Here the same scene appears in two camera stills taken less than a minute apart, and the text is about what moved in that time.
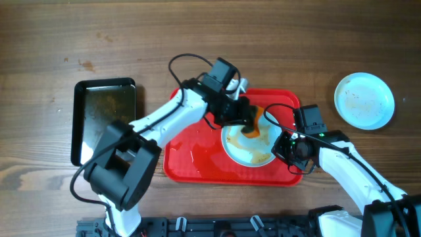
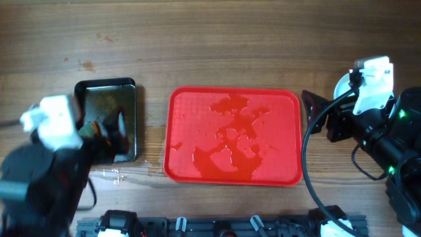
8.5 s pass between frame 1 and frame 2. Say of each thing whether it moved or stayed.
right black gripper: moved
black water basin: stayed
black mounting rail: stayed
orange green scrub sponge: moved
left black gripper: moved
